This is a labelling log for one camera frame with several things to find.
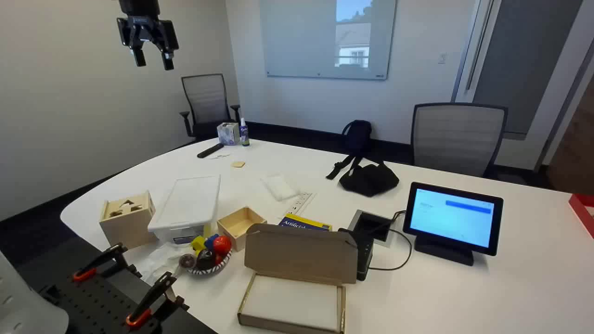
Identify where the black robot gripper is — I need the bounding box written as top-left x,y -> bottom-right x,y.
117,0 -> 179,71

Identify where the brown cardboard box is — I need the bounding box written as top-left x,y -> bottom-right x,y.
238,225 -> 359,334

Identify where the clear tissue box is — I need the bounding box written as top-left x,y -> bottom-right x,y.
218,123 -> 240,145

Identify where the small open wooden box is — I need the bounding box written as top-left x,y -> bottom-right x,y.
218,206 -> 266,251

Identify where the black device box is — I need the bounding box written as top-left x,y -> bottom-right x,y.
346,210 -> 392,281

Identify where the black mesh armchair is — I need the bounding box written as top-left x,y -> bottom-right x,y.
182,73 -> 240,140

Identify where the black remote control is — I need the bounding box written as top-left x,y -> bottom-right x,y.
197,143 -> 225,160

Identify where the blue spray bottle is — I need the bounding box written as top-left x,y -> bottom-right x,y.
240,117 -> 251,147

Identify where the white plastic storage bin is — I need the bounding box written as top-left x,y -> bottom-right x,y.
149,177 -> 221,243

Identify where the wooden shape sorter cube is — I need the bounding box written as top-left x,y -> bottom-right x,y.
101,193 -> 156,249

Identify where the bowl of colourful toys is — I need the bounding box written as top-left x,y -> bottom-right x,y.
179,234 -> 233,277

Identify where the black orange clamp left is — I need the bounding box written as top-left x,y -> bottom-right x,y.
71,243 -> 138,282

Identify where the black orange clamp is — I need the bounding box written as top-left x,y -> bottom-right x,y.
71,243 -> 138,282
125,271 -> 186,331

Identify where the blue and yellow book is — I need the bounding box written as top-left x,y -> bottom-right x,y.
279,214 -> 333,232

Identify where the black orange clamp right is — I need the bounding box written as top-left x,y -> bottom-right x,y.
125,271 -> 186,331

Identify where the grey mesh office chair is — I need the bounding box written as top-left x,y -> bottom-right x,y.
411,102 -> 507,177

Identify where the black tablet on stand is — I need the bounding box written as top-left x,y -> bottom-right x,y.
403,182 -> 504,266

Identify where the glass whiteboard on wall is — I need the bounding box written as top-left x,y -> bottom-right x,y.
260,0 -> 398,82

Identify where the black bag with straps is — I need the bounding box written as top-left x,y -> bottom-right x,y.
327,121 -> 400,197

